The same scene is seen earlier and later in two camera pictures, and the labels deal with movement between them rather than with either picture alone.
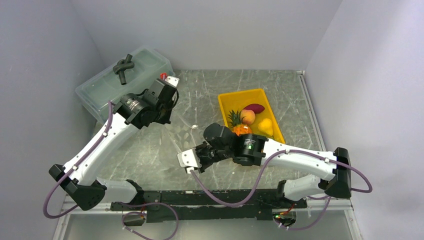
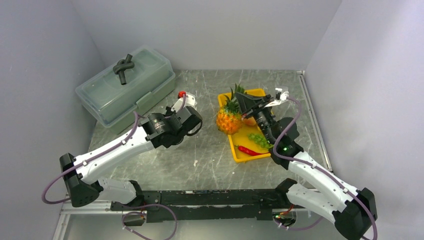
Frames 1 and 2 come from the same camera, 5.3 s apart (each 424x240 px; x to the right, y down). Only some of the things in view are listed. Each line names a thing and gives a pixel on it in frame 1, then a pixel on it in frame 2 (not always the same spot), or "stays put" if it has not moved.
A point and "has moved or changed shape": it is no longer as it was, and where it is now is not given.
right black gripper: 202,169 → 247,104
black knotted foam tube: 122,65 stays put
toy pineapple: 237,124 has moved or changed shape
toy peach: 250,116 stays put
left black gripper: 166,118 → 169,112
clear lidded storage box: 134,74 stays put
